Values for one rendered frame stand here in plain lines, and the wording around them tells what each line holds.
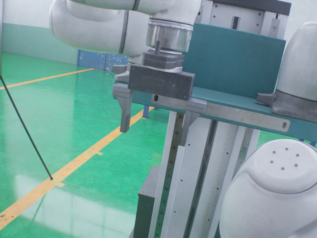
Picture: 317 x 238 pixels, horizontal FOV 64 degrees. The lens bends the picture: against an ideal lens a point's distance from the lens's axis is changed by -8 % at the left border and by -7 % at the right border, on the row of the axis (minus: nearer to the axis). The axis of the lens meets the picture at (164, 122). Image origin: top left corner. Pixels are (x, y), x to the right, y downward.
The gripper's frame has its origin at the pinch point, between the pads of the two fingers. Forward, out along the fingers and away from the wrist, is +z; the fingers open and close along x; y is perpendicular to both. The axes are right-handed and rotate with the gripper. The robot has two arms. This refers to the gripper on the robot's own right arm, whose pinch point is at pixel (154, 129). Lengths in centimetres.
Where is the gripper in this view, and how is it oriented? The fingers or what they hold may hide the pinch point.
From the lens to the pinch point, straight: 60.1
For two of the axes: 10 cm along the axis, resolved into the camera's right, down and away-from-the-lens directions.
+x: -9.7, -2.1, 1.4
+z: -1.6, 9.4, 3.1
